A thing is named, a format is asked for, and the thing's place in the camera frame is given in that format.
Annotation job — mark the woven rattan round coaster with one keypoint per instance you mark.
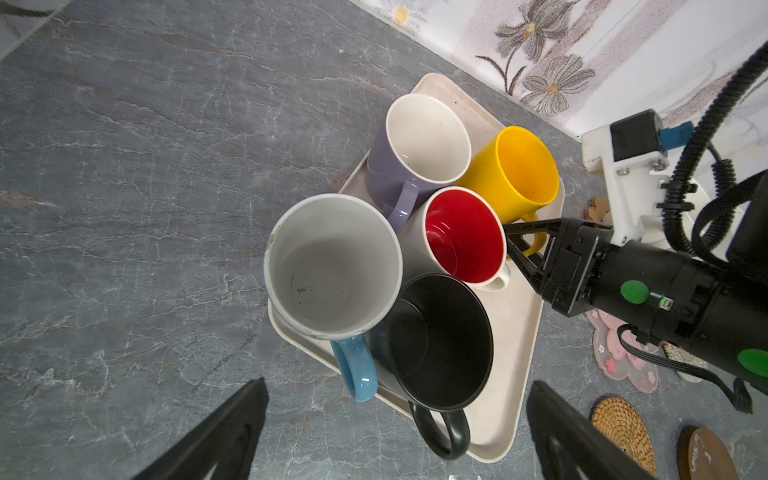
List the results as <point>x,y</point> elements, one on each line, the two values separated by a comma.
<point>622,424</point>

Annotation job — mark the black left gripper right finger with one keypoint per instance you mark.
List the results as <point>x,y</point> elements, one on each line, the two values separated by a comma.
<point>568,446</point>

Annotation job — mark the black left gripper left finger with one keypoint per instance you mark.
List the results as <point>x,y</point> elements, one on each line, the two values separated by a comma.
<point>223,445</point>

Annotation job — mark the light blue mug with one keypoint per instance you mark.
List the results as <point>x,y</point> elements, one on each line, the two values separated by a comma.
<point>333,269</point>

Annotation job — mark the black mug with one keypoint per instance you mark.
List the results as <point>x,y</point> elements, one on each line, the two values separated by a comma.
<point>435,349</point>

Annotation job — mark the white mug back left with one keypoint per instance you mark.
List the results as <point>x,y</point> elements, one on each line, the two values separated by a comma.
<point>421,147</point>

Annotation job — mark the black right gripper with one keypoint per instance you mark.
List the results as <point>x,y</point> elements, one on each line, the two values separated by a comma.
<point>562,276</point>

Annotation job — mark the white woven rope coaster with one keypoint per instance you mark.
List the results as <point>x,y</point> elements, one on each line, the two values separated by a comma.
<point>679,355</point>

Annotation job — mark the brown paw print coaster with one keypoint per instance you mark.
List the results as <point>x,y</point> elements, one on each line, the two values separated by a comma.
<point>597,209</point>

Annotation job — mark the red interior white mug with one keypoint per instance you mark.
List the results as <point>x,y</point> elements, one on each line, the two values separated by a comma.
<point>456,232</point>

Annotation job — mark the pink cherry blossom coaster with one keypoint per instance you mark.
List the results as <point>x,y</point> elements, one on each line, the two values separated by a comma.
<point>614,360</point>

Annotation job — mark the glossy amber round coaster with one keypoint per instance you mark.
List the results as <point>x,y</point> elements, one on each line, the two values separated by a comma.
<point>702,455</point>

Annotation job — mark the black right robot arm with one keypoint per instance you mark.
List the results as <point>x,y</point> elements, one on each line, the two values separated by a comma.
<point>715,309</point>

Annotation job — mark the yellow mug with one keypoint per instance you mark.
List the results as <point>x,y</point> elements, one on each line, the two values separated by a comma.
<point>515,174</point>

